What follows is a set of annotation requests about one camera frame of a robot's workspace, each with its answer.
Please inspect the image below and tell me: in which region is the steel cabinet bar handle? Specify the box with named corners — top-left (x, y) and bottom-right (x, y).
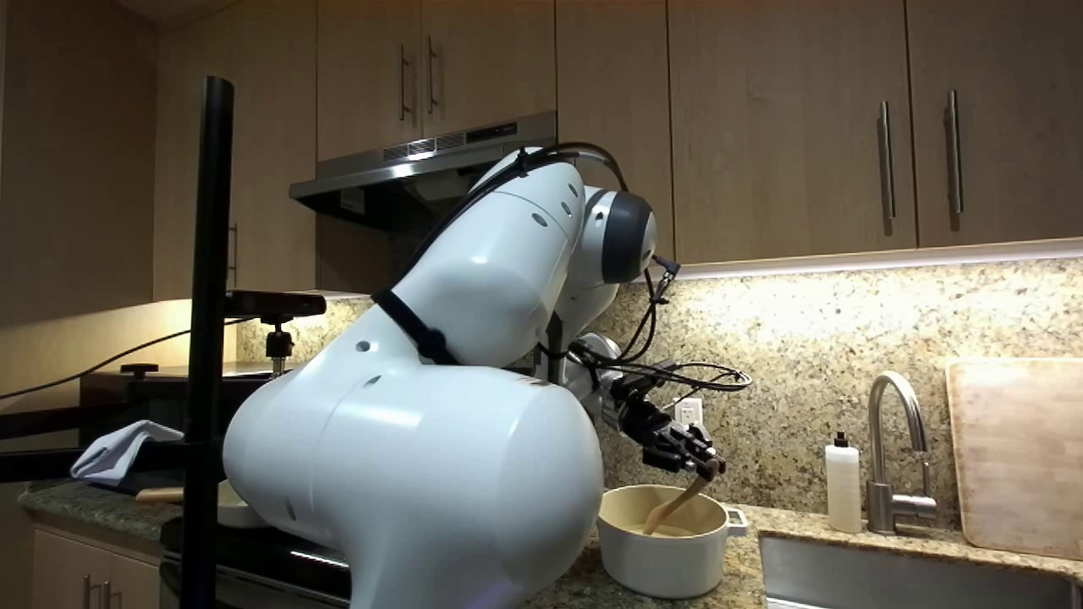
top-left (941, 89), bottom-right (965, 238)
top-left (423, 35), bottom-right (442, 120)
top-left (874, 99), bottom-right (897, 239)
top-left (396, 45), bottom-right (416, 129)

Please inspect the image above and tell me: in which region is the steel kitchen sink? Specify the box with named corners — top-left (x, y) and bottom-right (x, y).
top-left (756, 530), bottom-right (1083, 609)

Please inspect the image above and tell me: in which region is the wooden cutting board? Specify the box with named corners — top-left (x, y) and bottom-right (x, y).
top-left (943, 354), bottom-right (1083, 561)

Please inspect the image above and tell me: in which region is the black camera with mount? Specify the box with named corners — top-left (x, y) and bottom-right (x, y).
top-left (220, 288), bottom-right (331, 378)

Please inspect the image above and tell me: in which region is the black stovetop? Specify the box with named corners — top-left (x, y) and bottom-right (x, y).
top-left (157, 512), bottom-right (364, 601)

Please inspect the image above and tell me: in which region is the light wood cabinet door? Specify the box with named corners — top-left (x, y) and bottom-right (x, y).
top-left (669, 0), bottom-right (911, 264)
top-left (911, 0), bottom-right (1083, 249)
top-left (555, 0), bottom-right (677, 274)
top-left (419, 0), bottom-right (559, 134)
top-left (316, 0), bottom-right (425, 166)

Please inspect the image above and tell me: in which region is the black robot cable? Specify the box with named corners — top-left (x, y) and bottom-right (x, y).
top-left (419, 138), bottom-right (752, 421)

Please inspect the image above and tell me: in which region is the white pot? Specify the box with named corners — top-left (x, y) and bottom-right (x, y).
top-left (597, 480), bottom-right (756, 601)

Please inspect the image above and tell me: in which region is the light wood base cabinet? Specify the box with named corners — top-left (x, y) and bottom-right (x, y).
top-left (27, 518), bottom-right (167, 609)

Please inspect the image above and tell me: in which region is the black camera cable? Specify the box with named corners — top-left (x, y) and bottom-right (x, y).
top-left (0, 320), bottom-right (195, 406)

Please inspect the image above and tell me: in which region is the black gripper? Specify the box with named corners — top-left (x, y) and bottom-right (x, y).
top-left (616, 387), bottom-right (729, 485)

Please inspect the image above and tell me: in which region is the wooden spoon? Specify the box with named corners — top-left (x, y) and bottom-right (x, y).
top-left (643, 474), bottom-right (712, 537)

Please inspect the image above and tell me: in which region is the steel gooseneck faucet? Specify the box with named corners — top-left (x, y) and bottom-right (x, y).
top-left (862, 369), bottom-right (943, 537)

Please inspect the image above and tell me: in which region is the tall light wood cabinet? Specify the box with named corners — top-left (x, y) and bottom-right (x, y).
top-left (150, 0), bottom-right (318, 301)

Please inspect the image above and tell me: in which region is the white soap dispenser bottle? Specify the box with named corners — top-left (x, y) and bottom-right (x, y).
top-left (823, 430), bottom-right (862, 535)

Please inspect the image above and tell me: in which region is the black box appliance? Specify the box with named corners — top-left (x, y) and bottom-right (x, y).
top-left (78, 362), bottom-right (280, 451)

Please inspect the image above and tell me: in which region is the white cloth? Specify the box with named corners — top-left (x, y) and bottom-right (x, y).
top-left (67, 415), bottom-right (185, 489)

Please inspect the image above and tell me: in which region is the black vertical stand pole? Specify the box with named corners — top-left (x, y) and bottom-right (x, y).
top-left (179, 76), bottom-right (238, 609)

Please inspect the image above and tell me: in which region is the steel range hood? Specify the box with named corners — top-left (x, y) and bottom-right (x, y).
top-left (287, 109), bottom-right (560, 238)

